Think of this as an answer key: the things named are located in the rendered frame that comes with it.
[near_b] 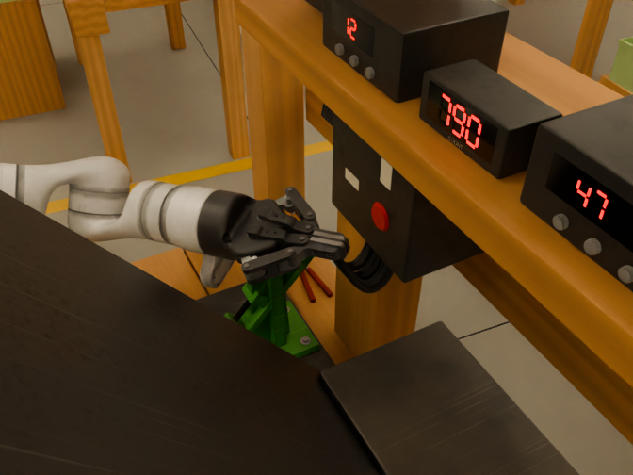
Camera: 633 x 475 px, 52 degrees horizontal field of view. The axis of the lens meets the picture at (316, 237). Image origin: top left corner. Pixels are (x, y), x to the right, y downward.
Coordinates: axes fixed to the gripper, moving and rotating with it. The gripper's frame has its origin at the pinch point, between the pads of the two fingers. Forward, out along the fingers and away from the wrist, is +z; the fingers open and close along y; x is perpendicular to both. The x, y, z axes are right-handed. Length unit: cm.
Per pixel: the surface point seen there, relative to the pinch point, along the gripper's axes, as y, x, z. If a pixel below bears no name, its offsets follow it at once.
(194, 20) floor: 304, 177, -263
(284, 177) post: 47, 42, -38
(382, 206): 7.1, 0.8, 3.3
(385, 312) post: 18.1, 40.2, -4.7
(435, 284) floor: 113, 166, -30
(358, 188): 10.3, 2.1, -1.0
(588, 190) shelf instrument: -2.5, -15.7, 23.9
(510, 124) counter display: 4.5, -14.8, 17.0
